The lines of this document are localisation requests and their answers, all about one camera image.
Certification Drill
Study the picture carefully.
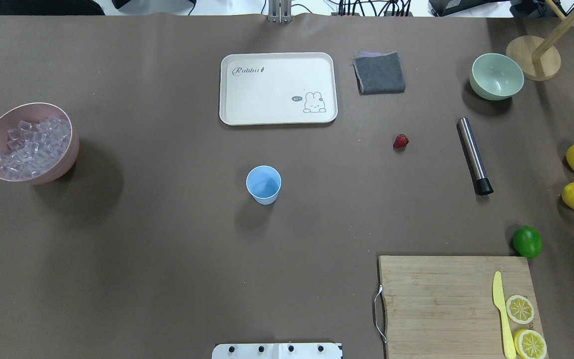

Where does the light blue plastic cup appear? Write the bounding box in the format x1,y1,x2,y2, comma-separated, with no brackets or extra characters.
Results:
246,165,281,206

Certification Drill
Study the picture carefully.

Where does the clear ice cubes pile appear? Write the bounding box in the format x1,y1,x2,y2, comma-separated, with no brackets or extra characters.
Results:
0,116,72,181

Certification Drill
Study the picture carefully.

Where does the cream rabbit tray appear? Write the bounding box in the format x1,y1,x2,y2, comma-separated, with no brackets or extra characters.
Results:
219,52,338,126

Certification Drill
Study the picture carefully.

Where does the red strawberry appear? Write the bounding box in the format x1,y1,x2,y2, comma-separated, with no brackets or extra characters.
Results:
393,134,410,149

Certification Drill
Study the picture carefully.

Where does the grey folded cloth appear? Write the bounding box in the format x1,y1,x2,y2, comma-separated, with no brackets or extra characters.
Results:
353,51,406,95

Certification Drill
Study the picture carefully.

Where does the wooden cutting board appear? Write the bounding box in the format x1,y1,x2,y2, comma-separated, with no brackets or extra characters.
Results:
378,255,544,359

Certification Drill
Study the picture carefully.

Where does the steel muddler black tip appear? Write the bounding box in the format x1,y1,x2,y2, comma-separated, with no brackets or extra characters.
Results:
456,117,494,196

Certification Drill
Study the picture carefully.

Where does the mint green bowl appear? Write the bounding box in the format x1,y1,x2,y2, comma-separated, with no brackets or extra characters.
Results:
469,53,525,101

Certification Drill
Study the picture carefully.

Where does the yellow plastic knife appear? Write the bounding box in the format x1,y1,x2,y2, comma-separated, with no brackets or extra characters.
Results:
492,271,517,359

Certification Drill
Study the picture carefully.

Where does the green lime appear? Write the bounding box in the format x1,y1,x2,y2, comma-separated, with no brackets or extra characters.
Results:
512,225,543,259

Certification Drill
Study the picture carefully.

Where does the lemon slice upper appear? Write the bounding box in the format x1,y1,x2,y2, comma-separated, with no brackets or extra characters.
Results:
505,295,536,325

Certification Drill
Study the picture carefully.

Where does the lemon slice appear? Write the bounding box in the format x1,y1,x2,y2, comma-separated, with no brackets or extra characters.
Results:
513,329,548,359
505,295,536,325

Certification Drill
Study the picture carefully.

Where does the lemon slice lower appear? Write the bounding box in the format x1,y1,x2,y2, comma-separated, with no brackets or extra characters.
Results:
513,329,548,359

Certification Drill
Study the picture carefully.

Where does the pink bowl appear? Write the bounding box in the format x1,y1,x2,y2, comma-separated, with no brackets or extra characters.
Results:
0,102,80,184

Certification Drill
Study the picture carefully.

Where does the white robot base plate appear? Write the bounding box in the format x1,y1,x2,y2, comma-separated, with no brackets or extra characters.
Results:
211,343,343,359

